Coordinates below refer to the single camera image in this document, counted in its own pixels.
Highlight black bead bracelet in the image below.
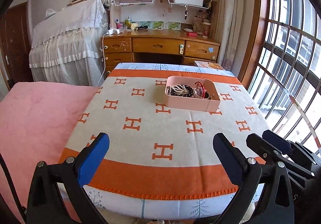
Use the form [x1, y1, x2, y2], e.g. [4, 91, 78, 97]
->
[165, 85, 196, 98]

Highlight pink jewelry tray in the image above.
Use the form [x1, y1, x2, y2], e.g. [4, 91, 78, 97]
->
[164, 76, 220, 112]

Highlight window with metal grille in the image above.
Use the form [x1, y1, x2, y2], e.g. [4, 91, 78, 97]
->
[245, 0, 320, 155]

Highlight pink bed sheet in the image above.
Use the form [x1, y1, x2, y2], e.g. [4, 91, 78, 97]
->
[0, 81, 100, 223]

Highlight orange beige H blanket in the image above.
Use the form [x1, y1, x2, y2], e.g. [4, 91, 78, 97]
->
[60, 69, 268, 200]

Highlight magazine on chair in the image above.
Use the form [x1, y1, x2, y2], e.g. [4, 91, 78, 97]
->
[194, 61, 224, 70]

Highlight white lace covered piano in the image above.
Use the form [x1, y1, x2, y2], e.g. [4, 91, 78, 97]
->
[29, 0, 108, 86]

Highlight light blue patterned bedsheet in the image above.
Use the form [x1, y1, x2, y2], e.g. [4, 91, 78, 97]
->
[115, 62, 235, 77]

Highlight wooden desk with drawers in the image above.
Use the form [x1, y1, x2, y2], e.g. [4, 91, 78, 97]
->
[102, 30, 220, 76]

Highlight white power adapter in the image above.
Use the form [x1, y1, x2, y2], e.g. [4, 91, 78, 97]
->
[108, 28, 121, 36]

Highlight brown wooden door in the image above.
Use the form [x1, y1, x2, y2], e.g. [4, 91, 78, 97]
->
[1, 3, 33, 87]

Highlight white wire hanging basket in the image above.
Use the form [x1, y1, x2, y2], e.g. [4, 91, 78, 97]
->
[165, 0, 213, 10]

